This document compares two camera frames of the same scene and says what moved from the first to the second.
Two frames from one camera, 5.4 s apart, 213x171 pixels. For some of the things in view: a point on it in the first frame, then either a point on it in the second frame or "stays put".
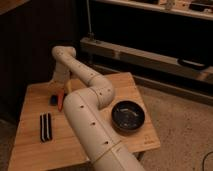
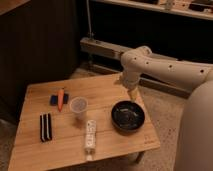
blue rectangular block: [53, 100] stays put
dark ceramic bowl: [127, 117] stays put
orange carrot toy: [60, 99] stays put
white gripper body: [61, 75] → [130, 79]
